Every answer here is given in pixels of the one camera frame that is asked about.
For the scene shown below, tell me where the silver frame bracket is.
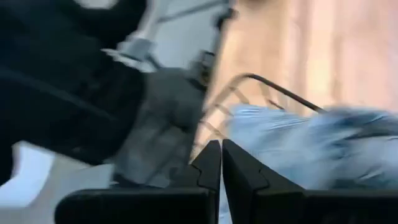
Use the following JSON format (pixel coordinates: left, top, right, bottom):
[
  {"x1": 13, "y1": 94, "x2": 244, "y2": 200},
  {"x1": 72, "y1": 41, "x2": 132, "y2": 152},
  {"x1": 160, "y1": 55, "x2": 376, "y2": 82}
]
[{"x1": 101, "y1": 36, "x2": 157, "y2": 73}]

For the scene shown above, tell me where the black wire rack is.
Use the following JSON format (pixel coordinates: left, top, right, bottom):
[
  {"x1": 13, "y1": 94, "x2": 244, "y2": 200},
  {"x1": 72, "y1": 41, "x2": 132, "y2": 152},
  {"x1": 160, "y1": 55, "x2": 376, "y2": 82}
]
[{"x1": 201, "y1": 72, "x2": 326, "y2": 114}]

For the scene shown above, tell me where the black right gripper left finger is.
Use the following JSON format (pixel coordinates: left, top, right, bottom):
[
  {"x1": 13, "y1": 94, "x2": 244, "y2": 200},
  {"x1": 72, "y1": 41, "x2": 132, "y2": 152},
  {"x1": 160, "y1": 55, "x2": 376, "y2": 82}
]
[{"x1": 169, "y1": 139, "x2": 223, "y2": 224}]

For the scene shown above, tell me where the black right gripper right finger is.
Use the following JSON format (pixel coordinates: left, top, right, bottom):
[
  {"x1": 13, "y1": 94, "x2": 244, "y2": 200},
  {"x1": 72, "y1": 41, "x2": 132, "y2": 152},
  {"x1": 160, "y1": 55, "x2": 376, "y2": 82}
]
[{"x1": 222, "y1": 138, "x2": 307, "y2": 224}]

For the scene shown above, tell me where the grey patterned cloth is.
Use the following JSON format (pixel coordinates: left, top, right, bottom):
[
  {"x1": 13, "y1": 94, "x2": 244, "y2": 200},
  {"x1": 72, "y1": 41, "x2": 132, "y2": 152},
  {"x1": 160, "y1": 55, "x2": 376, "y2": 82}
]
[{"x1": 218, "y1": 103, "x2": 398, "y2": 191}]

